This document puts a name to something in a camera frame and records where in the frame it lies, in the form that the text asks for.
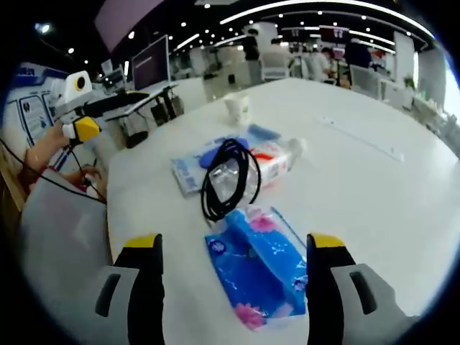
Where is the computer monitor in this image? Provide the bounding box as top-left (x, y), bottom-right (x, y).
top-left (130, 34), bottom-right (171, 91)

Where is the large hanging screen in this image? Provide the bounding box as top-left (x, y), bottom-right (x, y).
top-left (93, 0), bottom-right (202, 55)

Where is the white paper cup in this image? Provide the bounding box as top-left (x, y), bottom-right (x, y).
top-left (224, 92), bottom-right (252, 124)

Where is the grey chair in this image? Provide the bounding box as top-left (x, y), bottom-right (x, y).
top-left (20, 172), bottom-right (113, 324)

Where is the clear bottle with red label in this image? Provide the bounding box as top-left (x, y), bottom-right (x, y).
top-left (207, 137), bottom-right (309, 204)

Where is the white round table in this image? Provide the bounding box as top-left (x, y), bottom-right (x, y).
top-left (105, 76), bottom-right (460, 345)

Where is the clear packet with blue disc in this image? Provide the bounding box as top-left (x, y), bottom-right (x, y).
top-left (170, 123), bottom-right (283, 200)

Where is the white table cable cover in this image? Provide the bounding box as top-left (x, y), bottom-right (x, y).
top-left (321, 115), bottom-right (406, 162)

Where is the blue white display board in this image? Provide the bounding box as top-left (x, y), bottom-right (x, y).
top-left (6, 63), bottom-right (70, 145)

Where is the white office chair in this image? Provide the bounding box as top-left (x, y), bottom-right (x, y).
top-left (349, 64), bottom-right (382, 98)
top-left (262, 51), bottom-right (293, 83)

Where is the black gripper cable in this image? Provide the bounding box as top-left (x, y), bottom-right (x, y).
top-left (0, 138), bottom-right (109, 206)

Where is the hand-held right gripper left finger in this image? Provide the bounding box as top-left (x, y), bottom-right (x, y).
top-left (93, 232), bottom-right (167, 345)

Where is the person's left hand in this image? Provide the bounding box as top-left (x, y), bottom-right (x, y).
top-left (37, 123), bottom-right (73, 160)

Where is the black rounded object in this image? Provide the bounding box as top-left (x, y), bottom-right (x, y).
top-left (125, 130), bottom-right (150, 150)

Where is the blue tissue pack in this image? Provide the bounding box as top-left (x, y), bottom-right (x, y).
top-left (204, 204), bottom-right (311, 332)

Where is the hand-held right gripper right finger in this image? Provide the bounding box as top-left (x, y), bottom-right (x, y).
top-left (304, 232), bottom-right (422, 345)

